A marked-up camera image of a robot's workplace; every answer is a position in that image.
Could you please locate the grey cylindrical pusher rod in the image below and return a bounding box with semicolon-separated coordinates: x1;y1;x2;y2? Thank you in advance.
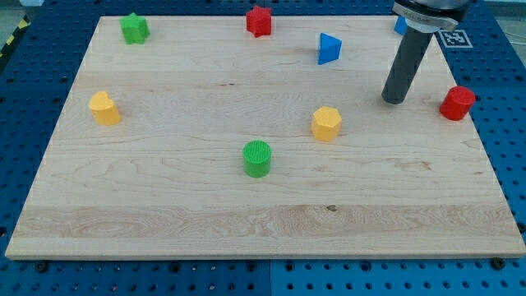
381;27;432;104

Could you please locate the yellow hexagon block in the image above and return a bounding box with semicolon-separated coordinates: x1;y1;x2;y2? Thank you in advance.
311;106;342;142

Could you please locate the blue block behind arm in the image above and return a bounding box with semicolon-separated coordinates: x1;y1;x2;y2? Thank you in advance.
394;16;408;35

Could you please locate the fiducial marker tag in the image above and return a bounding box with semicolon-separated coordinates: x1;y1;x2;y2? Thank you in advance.
438;30;473;49

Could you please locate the red cylinder block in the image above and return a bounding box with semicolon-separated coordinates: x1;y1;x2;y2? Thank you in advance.
439;86;476;121

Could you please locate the blue triangle block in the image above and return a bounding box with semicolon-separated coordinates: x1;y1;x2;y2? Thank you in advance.
317;33;342;65

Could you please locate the red star block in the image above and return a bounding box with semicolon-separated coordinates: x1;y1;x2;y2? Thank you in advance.
246;6;272;38

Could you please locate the green cylinder block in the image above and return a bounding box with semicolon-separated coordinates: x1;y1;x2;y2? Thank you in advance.
242;140;272;178

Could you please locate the wooden board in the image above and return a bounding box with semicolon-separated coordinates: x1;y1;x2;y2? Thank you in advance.
6;16;525;260

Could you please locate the green star block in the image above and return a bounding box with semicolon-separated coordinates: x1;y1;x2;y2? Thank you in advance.
119;12;150;44

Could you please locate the yellow heart block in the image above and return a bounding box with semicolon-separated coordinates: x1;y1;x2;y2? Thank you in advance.
89;90;122;126

